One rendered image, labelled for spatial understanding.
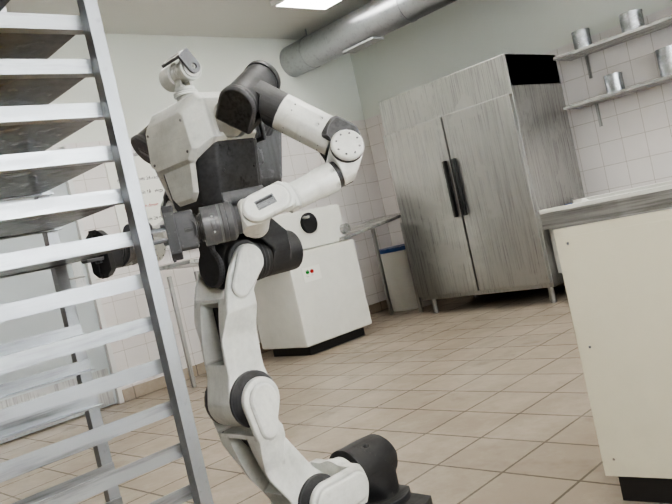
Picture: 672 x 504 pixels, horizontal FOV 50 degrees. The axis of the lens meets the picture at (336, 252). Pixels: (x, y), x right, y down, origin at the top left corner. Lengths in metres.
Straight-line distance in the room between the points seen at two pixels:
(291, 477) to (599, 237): 1.08
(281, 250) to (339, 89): 6.21
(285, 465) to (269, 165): 0.78
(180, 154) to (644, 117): 5.14
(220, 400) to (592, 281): 1.10
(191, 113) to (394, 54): 6.22
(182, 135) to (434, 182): 4.84
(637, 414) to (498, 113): 4.12
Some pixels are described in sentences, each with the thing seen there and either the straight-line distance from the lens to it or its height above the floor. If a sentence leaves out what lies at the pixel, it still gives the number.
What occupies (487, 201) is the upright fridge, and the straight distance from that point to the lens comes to 6.21.
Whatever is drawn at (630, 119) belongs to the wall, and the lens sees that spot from 6.59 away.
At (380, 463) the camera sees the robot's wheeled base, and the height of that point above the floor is 0.30.
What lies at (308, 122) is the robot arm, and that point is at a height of 1.23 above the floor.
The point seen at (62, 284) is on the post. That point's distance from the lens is 1.93.
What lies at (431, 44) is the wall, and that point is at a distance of 7.64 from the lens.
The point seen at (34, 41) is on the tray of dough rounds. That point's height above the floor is 1.49.
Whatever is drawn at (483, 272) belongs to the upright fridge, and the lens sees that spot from 6.35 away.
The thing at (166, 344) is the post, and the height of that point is 0.82.
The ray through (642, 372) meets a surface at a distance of 2.24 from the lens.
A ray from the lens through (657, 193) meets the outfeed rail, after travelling 2.13.
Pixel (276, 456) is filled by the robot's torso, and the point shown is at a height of 0.45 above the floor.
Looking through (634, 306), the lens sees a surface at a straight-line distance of 2.19.
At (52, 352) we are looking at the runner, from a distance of 1.46.
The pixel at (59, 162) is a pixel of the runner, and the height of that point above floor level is 1.22.
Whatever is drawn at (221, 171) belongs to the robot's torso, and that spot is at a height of 1.18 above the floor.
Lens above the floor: 0.98
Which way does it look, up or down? 2 degrees down
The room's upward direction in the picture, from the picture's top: 13 degrees counter-clockwise
